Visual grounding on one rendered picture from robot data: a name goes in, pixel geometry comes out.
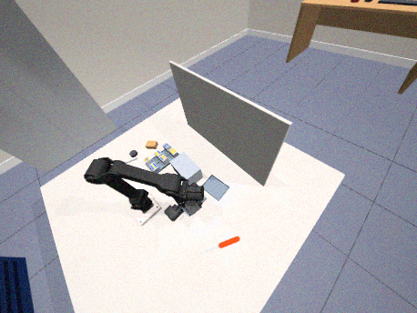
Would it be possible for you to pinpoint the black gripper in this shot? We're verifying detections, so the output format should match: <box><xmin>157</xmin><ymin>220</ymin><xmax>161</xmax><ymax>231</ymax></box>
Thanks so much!
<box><xmin>164</xmin><ymin>183</ymin><xmax>198</xmax><ymax>222</ymax></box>

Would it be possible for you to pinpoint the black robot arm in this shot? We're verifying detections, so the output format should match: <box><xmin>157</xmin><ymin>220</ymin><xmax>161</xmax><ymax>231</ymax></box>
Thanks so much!
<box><xmin>83</xmin><ymin>157</ymin><xmax>204</xmax><ymax>216</ymax></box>

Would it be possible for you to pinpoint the orange box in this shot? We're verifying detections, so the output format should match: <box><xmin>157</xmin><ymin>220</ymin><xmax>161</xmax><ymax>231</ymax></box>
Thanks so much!
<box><xmin>145</xmin><ymin>141</ymin><xmax>158</xmax><ymax>149</ymax></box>

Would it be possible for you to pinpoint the grey flat panel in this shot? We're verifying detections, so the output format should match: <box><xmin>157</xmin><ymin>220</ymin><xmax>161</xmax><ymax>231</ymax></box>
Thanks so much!
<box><xmin>169</xmin><ymin>61</ymin><xmax>292</xmax><ymax>186</ymax></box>

